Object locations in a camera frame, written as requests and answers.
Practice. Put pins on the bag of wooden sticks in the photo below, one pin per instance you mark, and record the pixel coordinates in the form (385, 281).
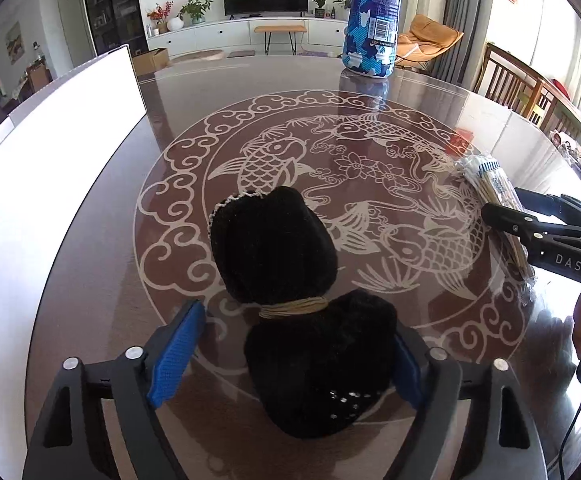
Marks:
(490, 180)

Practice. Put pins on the white door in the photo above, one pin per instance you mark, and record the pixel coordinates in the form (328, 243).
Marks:
(75, 30)

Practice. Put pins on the white television cabinet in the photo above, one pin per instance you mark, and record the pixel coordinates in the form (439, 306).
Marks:
(210, 35)

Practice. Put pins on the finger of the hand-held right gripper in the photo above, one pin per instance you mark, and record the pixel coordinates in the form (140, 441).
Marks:
(555, 205)
(520, 225)

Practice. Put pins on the red flower plant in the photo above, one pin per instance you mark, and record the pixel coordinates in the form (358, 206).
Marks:
(159, 15)

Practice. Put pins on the brown patterned glass desktop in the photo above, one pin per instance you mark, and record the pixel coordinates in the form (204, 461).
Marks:
(370, 125)

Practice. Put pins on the grey curtain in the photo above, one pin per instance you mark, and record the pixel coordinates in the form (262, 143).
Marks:
(468, 20)

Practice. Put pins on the round beige floor mat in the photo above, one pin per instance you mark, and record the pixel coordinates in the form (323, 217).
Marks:
(198, 55)

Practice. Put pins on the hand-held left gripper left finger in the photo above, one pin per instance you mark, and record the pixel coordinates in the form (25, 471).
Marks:
(175, 360)

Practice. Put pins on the tall-leaf potted plant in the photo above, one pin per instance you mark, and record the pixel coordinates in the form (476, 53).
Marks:
(341, 2)

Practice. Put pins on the small black cloth pouch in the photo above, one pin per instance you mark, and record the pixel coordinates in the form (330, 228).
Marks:
(270, 250)

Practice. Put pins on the leafy green potted plant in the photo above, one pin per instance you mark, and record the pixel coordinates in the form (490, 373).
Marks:
(195, 10)

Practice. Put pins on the dark glass display cabinet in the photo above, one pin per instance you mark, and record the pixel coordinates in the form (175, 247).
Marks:
(113, 5)

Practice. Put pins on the blue camouflage bottle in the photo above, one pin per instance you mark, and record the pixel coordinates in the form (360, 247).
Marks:
(370, 35)

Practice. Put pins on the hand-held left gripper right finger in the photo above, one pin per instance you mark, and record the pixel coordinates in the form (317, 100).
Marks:
(408, 375)

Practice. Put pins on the small potted plant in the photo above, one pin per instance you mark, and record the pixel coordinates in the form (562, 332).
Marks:
(319, 6)

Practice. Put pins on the wooden slatted chair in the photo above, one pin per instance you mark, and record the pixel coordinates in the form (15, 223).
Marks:
(565, 115)
(505, 77)

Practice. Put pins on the orange lounge chair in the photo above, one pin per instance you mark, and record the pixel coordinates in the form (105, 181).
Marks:
(430, 32)

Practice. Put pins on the round white vase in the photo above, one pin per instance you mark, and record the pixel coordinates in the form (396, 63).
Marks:
(174, 24)

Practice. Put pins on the wooden bench black legs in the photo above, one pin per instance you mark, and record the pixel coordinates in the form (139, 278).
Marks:
(278, 28)

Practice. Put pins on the brown dining chair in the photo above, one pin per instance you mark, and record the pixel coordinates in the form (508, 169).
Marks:
(39, 76)

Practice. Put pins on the brown cardboard box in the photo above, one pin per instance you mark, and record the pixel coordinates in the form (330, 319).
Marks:
(150, 62)

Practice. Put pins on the framed wall picture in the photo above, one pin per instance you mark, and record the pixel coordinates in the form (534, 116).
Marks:
(14, 42)

